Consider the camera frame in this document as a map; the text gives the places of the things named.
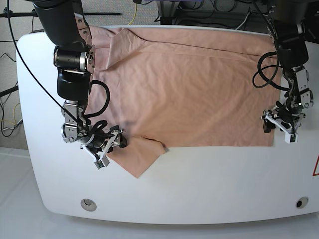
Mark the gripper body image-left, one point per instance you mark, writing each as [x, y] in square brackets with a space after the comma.
[97, 146]

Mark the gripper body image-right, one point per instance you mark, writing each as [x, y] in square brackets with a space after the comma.
[284, 119]

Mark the peach pink T-shirt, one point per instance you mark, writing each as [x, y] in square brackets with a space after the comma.
[172, 87]

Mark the red triangle table marking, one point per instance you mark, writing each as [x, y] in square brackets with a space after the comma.
[316, 169]

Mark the silver left table grommet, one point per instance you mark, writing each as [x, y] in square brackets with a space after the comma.
[88, 205]

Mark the dark right table grommet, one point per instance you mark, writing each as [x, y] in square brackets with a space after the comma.
[302, 202]

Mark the black tripod stand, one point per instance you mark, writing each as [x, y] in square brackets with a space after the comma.
[34, 14]

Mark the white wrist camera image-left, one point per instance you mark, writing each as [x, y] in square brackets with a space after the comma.
[102, 162]

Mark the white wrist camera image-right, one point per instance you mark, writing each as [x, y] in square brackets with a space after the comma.
[291, 138]

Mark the grey robot base frame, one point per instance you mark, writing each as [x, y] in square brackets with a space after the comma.
[171, 12]

